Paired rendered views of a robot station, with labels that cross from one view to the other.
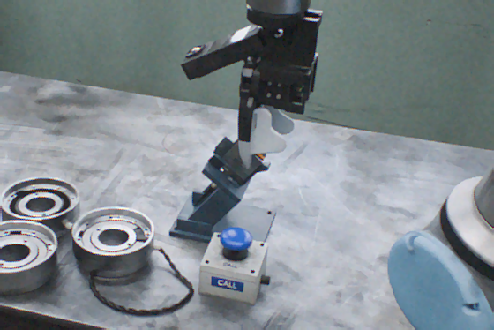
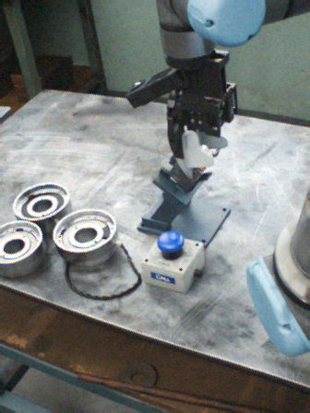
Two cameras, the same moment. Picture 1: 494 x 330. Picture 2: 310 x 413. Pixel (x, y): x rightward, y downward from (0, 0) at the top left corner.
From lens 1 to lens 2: 0.30 m
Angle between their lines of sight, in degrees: 18
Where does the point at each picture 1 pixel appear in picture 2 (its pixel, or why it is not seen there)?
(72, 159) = (83, 162)
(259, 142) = (193, 159)
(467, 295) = (280, 318)
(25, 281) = (17, 269)
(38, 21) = (131, 34)
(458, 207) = (282, 243)
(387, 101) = not seen: outside the picture
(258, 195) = (221, 193)
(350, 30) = not seen: outside the picture
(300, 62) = (212, 94)
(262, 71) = (181, 103)
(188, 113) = not seen: hidden behind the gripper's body
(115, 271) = (82, 263)
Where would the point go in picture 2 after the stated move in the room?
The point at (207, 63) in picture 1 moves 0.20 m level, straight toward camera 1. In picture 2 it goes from (143, 95) to (101, 175)
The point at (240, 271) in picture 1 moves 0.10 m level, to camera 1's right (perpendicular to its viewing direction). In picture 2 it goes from (171, 269) to (239, 273)
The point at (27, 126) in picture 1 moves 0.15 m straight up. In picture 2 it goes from (59, 135) to (45, 76)
